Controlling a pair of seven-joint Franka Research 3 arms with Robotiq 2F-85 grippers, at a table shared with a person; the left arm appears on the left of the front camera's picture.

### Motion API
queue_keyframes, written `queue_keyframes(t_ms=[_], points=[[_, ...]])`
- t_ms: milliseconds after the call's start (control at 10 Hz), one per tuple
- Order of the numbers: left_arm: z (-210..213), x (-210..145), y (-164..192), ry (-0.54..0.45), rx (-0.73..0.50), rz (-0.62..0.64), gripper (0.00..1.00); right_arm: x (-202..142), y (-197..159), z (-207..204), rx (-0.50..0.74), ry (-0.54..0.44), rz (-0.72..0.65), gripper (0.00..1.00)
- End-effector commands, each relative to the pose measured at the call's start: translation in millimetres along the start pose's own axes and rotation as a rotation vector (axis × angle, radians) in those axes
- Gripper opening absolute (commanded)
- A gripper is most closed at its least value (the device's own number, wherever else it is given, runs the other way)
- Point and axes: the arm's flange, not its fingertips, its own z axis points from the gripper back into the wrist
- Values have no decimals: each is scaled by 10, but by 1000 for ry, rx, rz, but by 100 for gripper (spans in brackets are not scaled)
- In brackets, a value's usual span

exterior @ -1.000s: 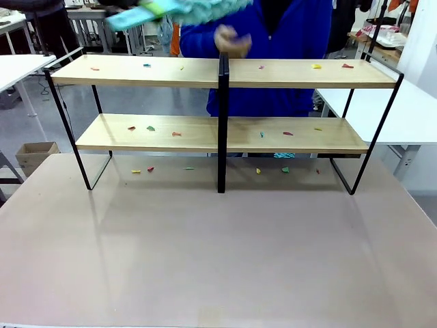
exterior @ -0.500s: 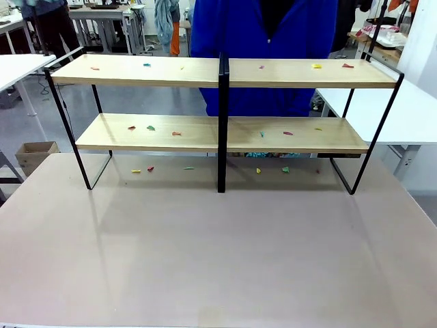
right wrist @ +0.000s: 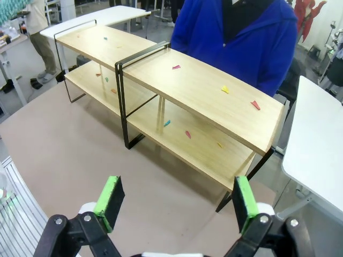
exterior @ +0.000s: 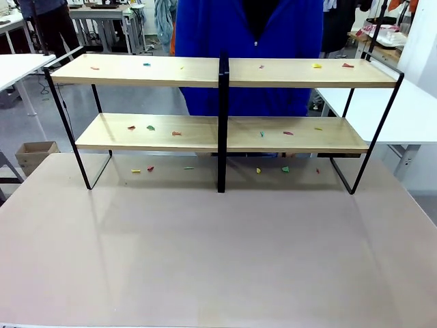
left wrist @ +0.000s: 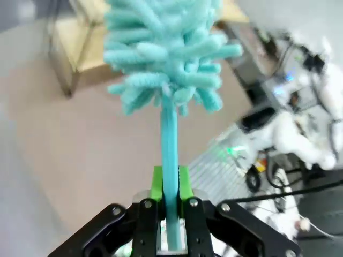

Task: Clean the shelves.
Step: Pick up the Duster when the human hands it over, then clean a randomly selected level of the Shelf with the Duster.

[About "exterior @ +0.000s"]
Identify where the grey workbench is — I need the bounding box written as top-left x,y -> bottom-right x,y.
69,3 -> 145,55

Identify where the wooden workbench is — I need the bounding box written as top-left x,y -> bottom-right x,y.
347,29 -> 409,64

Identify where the hanging dark garment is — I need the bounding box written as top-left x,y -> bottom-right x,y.
321,0 -> 360,54

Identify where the hanging grey-blue cloth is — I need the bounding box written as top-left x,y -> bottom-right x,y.
154,0 -> 180,54

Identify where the white side table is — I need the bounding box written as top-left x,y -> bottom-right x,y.
313,79 -> 437,184
0,53 -> 57,141

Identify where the short light wooden shelf board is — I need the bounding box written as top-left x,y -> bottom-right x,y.
74,113 -> 370,154

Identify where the bystander in dark clothes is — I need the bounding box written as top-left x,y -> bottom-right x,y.
16,0 -> 81,55

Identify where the person in blue jacket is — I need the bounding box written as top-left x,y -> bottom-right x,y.
174,0 -> 324,118

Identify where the long light wooden shelf board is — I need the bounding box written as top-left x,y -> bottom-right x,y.
49,53 -> 399,90

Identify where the two-tier wooden shelf rack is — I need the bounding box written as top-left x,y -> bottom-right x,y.
43,46 -> 405,196

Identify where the open cardboard box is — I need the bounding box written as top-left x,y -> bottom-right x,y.
14,141 -> 61,177

